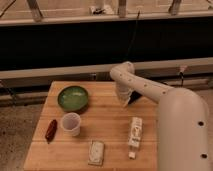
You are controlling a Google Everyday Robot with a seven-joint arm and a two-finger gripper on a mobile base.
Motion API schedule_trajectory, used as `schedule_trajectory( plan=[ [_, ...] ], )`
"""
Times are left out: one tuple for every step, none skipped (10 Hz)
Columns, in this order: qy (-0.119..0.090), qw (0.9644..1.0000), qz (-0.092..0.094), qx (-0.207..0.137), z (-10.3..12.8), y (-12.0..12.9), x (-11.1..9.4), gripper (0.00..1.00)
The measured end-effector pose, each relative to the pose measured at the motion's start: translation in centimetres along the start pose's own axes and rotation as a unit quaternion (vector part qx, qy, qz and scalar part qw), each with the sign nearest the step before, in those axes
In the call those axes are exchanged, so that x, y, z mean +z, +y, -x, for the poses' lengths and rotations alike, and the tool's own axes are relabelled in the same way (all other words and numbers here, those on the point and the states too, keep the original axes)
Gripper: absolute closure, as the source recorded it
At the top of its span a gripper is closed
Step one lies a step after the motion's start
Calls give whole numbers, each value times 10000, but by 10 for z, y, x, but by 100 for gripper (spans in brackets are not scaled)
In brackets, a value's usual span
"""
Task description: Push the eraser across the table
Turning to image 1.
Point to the metal rail frame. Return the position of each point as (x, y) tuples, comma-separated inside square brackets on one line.
[(44, 76)]

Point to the translucent plastic cup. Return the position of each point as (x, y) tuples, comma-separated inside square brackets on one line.
[(71, 123)]

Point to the green bowl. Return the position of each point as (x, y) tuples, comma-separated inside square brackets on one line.
[(73, 98)]

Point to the dark red knife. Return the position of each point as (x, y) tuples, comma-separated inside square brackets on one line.
[(50, 133)]

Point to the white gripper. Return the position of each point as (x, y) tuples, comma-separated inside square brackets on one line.
[(126, 94)]

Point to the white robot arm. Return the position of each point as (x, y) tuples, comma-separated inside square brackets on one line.
[(182, 136)]

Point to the white bottle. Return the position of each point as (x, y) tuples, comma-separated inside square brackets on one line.
[(135, 136)]

